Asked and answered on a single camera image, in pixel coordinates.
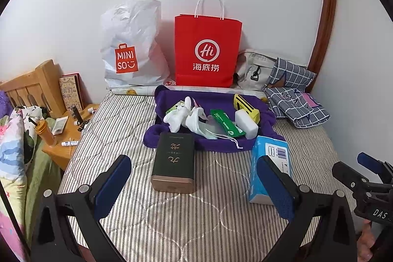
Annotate folded grey checked cloth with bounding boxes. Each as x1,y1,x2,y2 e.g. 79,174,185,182
264,86,330,127

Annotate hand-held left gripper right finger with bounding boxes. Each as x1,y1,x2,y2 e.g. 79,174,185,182
256,155,358,262

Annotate patterned brown box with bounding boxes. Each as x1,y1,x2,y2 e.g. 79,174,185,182
58,74,85,110

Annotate green tissue pack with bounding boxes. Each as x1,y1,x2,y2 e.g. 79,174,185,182
210,109,247,139

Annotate white printed pillow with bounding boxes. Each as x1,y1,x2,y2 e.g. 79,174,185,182
9,105,46,164

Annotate grey checked fabric pouch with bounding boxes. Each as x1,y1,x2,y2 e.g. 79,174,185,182
263,58,317,94

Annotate white cream tube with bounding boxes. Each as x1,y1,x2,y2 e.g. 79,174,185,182
52,116,69,135

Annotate wooden nightstand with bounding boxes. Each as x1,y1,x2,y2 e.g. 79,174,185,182
41,104,100,170

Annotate person's right hand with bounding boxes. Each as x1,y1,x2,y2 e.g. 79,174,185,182
357,219,376,262

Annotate green bedsheet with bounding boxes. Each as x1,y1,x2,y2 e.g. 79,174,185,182
26,139,62,238

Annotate wooden headboard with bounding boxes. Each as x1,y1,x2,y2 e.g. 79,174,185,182
0,59,66,120

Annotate white plastic shopping bag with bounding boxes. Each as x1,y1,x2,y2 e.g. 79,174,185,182
100,0,171,90

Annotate orange bottle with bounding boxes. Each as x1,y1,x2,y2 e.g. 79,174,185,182
35,120,57,146

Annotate white sponge block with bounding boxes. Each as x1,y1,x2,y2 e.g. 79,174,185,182
235,110,259,140

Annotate dark green gift box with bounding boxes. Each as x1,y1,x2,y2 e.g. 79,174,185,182
151,132,197,194

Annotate purple towel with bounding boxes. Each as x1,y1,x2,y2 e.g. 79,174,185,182
144,84,286,153

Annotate pastel printed pillow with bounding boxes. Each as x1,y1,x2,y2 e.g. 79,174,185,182
0,116,28,250

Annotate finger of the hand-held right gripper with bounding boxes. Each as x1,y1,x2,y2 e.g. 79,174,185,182
357,152,393,184
332,161,369,193

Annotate red paper bag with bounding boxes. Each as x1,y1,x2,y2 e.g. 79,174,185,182
174,0,243,88

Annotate clear plastic bag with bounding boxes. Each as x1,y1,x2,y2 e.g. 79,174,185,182
204,118,228,140

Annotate white cloth pouch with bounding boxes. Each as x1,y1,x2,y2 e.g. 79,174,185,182
187,107,244,152

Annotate light green wipes pack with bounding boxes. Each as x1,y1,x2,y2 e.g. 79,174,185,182
166,101,185,116

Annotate yellow mesh scrubber black stripes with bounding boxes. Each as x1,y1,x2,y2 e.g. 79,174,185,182
233,94,261,123

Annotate beige backpack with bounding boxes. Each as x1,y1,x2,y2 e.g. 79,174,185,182
236,49,308,91

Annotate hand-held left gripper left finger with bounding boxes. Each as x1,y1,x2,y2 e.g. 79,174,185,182
31,154,132,262

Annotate blue tissue pack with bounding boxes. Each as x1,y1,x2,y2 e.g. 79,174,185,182
249,136,291,205

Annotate pink tag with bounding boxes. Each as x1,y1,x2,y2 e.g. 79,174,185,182
302,93,319,109

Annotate brown wooden door frame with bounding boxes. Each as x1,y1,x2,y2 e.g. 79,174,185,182
307,0,338,94

